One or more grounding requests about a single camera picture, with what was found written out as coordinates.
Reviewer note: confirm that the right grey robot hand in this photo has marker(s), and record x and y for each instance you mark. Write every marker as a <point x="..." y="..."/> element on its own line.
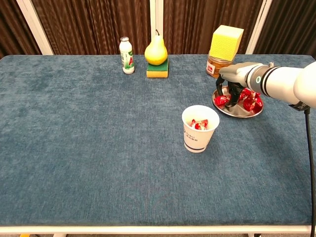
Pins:
<point x="237" y="72"/>

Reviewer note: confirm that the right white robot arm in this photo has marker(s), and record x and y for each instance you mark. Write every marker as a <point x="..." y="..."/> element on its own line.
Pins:
<point x="284" y="81"/>

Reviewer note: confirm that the round steel plate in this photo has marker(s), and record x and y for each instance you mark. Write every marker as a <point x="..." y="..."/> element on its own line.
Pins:
<point x="237" y="112"/>

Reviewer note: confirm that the white paper cup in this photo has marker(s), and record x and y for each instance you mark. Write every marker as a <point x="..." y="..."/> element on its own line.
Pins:
<point x="197" y="140"/>

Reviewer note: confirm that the glass honey jar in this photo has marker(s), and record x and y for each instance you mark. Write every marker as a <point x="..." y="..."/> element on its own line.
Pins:
<point x="213" y="67"/>

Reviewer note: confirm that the yellow foam block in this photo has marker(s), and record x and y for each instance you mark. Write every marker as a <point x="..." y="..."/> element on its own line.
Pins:
<point x="225" y="42"/>

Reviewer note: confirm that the brown pleated partition panel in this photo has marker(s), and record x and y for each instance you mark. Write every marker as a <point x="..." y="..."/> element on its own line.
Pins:
<point x="98" y="27"/>
<point x="14" y="29"/>
<point x="197" y="22"/>
<point x="291" y="27"/>

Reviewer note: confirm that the green yellow scouring sponge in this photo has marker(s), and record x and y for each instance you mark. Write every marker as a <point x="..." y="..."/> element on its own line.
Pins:
<point x="158" y="71"/>

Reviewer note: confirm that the yellow pear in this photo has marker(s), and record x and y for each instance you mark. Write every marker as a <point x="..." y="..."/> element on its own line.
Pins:
<point x="155" y="53"/>

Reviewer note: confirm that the small white drink bottle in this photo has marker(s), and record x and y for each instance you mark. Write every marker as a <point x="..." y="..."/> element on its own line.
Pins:
<point x="127" y="59"/>

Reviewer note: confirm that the blue table mat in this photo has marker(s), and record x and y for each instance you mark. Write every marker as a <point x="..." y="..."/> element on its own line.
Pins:
<point x="98" y="148"/>

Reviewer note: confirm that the white table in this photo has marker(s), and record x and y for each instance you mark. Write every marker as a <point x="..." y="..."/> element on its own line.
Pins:
<point x="148" y="229"/>

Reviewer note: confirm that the white partition post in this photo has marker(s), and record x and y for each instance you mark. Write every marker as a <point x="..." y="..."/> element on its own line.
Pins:
<point x="156" y="14"/>
<point x="34" y="27"/>
<point x="259" y="27"/>

